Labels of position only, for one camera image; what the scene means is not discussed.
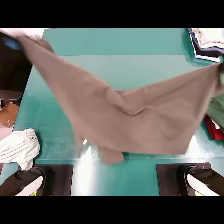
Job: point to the brown T-shirt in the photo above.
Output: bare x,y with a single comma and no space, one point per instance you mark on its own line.
133,120

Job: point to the white garment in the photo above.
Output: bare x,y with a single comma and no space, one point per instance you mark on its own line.
18,146

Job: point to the orange-brown garment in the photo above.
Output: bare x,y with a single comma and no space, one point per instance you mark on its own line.
8,115

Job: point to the red garment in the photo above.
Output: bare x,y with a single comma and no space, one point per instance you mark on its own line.
215,132

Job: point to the green garment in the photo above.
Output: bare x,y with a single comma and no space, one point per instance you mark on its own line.
217,110

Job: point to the pale folded garment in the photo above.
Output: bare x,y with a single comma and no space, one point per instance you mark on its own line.
211,36

